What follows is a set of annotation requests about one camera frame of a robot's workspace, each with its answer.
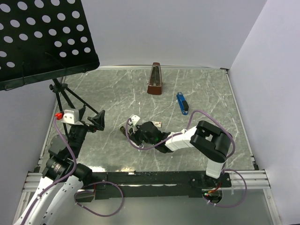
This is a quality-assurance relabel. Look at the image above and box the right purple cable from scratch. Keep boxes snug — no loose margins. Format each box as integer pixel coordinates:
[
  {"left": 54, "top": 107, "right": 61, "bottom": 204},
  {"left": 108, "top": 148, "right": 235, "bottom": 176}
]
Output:
[{"left": 125, "top": 110, "right": 248, "bottom": 209}]

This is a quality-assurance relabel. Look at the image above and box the brown wooden metronome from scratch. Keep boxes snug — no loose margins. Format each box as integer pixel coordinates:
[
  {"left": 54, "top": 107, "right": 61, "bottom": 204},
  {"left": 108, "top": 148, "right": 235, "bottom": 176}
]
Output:
[{"left": 147, "top": 62, "right": 162, "bottom": 95}]

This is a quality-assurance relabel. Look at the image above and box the black perforated music stand desk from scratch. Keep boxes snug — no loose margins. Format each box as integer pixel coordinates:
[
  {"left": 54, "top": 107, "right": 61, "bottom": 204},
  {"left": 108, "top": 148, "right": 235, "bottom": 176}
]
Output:
[{"left": 0, "top": 0, "right": 100, "bottom": 90}]

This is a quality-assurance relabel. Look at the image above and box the blue metal stapler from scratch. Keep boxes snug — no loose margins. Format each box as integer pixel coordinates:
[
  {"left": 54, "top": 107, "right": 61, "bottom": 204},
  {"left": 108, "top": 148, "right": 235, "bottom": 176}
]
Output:
[{"left": 176, "top": 92, "right": 189, "bottom": 115}]

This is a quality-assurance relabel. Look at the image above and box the small beige white stapler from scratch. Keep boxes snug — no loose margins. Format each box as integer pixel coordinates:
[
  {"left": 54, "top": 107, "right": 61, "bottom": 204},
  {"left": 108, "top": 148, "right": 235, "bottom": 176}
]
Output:
[{"left": 120, "top": 126, "right": 126, "bottom": 135}]

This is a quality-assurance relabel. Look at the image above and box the aluminium frame rail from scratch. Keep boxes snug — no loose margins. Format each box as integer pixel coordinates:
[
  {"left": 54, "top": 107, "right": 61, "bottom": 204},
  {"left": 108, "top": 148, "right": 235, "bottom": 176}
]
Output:
[{"left": 22, "top": 171, "right": 271, "bottom": 192}]

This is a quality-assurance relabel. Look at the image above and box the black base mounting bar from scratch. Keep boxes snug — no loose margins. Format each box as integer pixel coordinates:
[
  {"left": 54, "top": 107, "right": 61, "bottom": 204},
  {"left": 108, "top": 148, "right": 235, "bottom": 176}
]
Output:
[{"left": 83, "top": 171, "right": 232, "bottom": 200}]

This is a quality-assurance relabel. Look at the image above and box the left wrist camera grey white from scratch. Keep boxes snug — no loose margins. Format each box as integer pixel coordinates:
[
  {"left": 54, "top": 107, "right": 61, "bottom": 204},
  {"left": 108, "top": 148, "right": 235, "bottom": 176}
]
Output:
[{"left": 55, "top": 109, "right": 81, "bottom": 125}]

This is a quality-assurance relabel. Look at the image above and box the black music stand tripod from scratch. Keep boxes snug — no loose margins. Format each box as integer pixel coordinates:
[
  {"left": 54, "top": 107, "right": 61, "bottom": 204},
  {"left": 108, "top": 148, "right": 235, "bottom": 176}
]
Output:
[{"left": 49, "top": 78, "right": 99, "bottom": 115}]

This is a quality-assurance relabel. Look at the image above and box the white staple box sleeve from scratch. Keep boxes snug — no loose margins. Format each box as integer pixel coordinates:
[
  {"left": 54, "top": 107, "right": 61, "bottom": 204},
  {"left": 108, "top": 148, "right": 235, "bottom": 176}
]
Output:
[{"left": 152, "top": 121, "right": 162, "bottom": 128}]

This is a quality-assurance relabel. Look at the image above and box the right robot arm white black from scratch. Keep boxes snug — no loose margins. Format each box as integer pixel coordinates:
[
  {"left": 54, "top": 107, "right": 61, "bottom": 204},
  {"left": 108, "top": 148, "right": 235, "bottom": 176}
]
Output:
[{"left": 125, "top": 119, "right": 233, "bottom": 187}]

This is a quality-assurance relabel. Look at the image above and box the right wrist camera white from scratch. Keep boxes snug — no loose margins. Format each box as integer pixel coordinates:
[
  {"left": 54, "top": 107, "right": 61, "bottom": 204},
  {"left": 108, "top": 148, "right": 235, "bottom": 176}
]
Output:
[{"left": 128, "top": 114, "right": 141, "bottom": 132}]

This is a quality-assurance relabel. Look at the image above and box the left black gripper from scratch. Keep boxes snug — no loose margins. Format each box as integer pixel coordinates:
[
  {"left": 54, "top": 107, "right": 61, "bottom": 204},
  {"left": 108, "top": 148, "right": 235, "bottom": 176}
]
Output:
[{"left": 68, "top": 107, "right": 105, "bottom": 157}]

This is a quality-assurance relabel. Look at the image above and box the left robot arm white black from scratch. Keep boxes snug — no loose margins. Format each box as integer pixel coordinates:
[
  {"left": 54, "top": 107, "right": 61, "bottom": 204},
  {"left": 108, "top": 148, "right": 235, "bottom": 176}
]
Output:
[{"left": 15, "top": 107, "right": 105, "bottom": 225}]

